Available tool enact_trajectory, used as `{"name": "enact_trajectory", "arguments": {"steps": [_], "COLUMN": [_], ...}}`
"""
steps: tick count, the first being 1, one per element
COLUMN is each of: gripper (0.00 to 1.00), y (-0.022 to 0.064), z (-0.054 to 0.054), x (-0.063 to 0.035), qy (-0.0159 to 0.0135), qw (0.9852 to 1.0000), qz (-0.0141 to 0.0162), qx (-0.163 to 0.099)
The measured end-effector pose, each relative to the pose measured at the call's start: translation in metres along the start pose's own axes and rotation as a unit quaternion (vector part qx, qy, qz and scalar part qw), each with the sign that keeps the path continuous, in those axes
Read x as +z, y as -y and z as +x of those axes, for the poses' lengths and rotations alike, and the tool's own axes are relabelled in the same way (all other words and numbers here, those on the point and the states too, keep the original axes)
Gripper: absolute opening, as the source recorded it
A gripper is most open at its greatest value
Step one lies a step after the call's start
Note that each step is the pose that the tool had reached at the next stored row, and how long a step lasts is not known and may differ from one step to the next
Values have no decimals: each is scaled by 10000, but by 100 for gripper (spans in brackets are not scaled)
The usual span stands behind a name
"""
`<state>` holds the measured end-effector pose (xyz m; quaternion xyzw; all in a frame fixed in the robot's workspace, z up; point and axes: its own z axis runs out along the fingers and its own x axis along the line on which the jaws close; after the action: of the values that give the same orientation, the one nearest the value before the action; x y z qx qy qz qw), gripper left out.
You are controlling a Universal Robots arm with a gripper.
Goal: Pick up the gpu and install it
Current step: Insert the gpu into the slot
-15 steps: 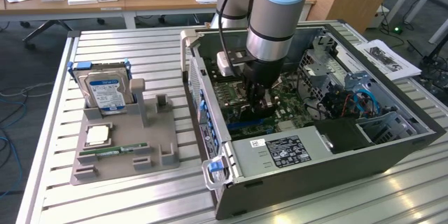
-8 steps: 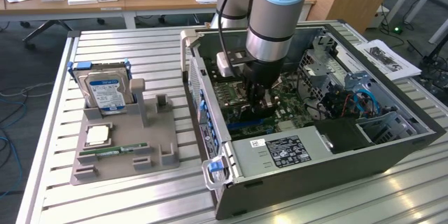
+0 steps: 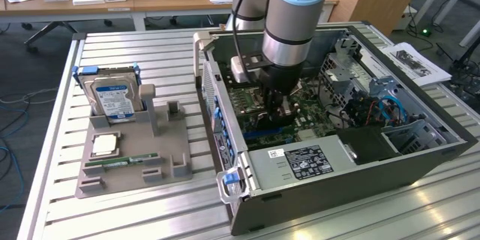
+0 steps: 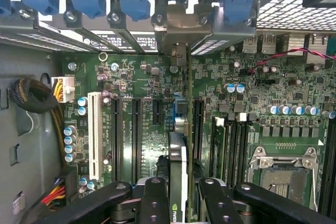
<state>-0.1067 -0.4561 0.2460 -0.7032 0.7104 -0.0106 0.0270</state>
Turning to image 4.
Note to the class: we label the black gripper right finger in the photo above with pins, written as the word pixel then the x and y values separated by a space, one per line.
pixel 220 208

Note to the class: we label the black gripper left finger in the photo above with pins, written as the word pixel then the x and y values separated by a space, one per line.
pixel 153 203

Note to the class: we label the RAM slot with white latches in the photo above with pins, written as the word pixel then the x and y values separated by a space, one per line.
pixel 333 169
pixel 236 155

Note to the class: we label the long black expansion slot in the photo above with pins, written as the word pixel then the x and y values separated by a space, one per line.
pixel 198 129
pixel 116 140
pixel 137 140

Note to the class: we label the CPU socket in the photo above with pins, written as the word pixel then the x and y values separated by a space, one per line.
pixel 283 187

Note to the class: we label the white PCI expansion slot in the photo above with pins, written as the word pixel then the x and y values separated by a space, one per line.
pixel 95 134

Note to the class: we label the short black expansion slot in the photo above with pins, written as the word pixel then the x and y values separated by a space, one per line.
pixel 157 111

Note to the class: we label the green motherboard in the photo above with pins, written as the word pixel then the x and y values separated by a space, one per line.
pixel 210 77

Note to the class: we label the white power connector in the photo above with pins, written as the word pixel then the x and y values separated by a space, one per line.
pixel 67 87

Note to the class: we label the open dark PC case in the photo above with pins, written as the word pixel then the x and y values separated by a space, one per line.
pixel 236 31

